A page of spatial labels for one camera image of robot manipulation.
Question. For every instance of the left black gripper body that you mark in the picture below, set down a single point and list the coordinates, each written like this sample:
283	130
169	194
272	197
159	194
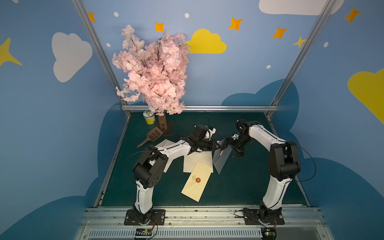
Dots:
212	144

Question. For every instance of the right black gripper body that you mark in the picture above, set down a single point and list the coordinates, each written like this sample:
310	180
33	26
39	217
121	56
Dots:
231	144

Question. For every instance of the grey envelope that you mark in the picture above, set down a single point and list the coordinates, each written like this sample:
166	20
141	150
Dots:
220	158

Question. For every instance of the cream paper sheet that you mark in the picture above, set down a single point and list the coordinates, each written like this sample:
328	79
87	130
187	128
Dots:
191	160

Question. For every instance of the yellow envelope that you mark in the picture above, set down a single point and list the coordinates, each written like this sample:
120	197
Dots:
197	181

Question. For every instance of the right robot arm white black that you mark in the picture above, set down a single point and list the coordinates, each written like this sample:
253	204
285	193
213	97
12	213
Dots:
283	164

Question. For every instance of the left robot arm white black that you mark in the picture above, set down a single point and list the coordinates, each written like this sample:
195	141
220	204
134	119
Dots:
151	165

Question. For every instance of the white paper sheet left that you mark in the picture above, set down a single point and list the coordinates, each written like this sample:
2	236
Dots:
166	143

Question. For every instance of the brown slotted scoop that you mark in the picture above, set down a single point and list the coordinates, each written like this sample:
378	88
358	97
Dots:
152	136

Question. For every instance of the yellow green tin can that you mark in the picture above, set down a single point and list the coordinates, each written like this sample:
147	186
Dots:
149	117

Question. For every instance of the pink cherry blossom tree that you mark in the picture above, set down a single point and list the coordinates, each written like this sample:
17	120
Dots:
156	72

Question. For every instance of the back horizontal aluminium bar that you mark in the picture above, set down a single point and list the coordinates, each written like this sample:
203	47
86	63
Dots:
231	108

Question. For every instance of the right small circuit board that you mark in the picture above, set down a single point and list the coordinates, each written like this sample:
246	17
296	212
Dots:
268	234

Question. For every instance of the small circuit board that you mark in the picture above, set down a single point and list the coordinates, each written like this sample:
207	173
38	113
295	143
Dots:
268	234
143	234

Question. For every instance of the left small circuit board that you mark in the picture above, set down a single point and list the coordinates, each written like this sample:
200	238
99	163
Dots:
143	234

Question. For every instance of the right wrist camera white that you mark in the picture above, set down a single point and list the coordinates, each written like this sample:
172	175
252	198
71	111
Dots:
235	136

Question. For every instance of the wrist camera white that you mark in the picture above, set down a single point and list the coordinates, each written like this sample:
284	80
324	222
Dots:
235	136
210	133

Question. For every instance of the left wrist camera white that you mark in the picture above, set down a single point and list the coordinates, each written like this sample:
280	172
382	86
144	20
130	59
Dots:
210	133

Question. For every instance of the right aluminium frame post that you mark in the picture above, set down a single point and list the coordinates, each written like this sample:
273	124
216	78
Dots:
318	26

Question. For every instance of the aluminium frame post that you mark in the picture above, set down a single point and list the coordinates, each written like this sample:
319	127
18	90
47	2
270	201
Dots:
318	26
89	27

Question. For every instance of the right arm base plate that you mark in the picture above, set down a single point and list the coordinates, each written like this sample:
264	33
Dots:
255	216

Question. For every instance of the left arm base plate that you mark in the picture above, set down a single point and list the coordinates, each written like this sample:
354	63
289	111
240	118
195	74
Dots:
156	216

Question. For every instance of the aluminium rail base frame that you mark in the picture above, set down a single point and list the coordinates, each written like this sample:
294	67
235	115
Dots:
205	223

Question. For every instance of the left aluminium frame post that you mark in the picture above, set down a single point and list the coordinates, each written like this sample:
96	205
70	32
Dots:
89	27

